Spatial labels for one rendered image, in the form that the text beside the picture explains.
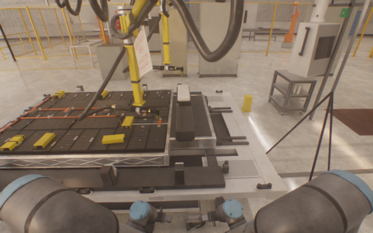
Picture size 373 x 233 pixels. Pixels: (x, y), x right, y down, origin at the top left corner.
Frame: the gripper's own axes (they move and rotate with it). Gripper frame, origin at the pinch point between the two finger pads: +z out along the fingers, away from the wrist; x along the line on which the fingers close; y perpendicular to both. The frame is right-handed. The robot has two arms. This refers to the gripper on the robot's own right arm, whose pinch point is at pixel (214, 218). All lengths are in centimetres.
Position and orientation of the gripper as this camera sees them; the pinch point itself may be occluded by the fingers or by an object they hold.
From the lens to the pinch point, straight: 131.5
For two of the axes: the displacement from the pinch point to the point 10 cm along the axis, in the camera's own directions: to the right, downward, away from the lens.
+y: 1.2, 8.0, -5.8
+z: -1.7, 6.0, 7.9
